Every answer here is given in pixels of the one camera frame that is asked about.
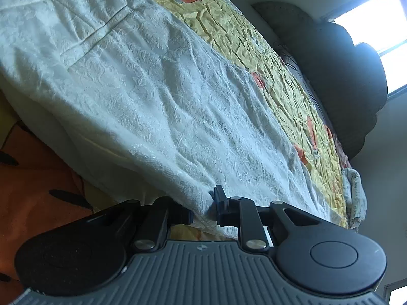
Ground crumpled light grey cloth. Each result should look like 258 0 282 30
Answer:
341 168 368 230

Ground yellow printed blanket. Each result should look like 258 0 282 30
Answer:
0 0 353 293

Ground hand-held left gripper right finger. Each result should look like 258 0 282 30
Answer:
214 185 322 252

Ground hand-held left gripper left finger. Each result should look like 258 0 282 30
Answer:
85 196 194 251

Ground white textured pants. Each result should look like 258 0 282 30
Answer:
0 0 348 240

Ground bright window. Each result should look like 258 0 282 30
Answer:
321 0 407 96

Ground floral patterned sheet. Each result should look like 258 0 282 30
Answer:
329 130 352 170

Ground dark cloud-shaped headboard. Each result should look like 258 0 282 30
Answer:
251 2 389 160

